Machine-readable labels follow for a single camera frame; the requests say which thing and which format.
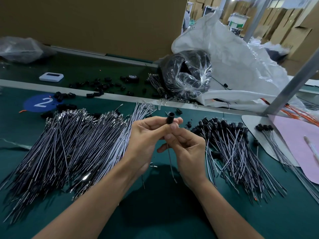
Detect person's right hand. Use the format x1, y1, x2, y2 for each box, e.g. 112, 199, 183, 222
157, 126, 208, 191

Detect person's left hand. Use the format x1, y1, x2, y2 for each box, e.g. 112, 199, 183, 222
124, 116, 183, 173

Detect pile of wires with black caps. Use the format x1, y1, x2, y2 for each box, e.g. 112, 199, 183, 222
192, 118, 288, 202

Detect black plastic caps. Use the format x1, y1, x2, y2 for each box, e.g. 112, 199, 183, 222
41, 74, 156, 118

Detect small bundle of capped wires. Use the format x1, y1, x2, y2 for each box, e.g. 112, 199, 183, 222
255, 124, 319, 203

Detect pile of grey wires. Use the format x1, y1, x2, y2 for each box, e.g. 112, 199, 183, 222
0, 102, 158, 224

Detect person's left forearm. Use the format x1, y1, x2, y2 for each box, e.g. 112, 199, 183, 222
34, 161, 145, 239

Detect person's right forearm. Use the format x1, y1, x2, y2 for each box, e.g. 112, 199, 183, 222
192, 178, 264, 239

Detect clear bag with black contents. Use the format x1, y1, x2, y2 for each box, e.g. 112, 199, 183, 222
159, 49, 212, 100

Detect pink paper sheet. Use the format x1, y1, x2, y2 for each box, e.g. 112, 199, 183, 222
269, 115, 319, 185

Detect large white plastic sack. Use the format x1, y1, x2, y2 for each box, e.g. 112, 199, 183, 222
171, 12, 319, 114

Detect blue round number sticker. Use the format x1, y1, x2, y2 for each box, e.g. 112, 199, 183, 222
23, 93, 59, 114

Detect small white timer device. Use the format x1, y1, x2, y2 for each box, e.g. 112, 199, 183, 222
39, 72, 64, 83

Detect white pen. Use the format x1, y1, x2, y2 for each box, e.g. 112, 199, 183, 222
303, 136, 319, 163

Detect brown cardboard panel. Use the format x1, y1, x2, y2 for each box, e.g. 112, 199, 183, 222
0, 0, 188, 62

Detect clear plastic strip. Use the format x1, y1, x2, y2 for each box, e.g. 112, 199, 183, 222
0, 140, 31, 150

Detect crumpled clear plastic bag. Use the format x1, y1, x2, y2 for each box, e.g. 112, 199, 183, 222
0, 36, 55, 64

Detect stack of cardboard boxes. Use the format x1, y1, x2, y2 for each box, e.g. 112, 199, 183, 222
269, 0, 319, 73

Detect bundle of orange wires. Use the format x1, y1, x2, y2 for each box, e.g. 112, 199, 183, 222
262, 97, 319, 125

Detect grey metal frame post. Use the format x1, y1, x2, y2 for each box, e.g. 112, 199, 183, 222
243, 0, 272, 43
263, 49, 319, 116

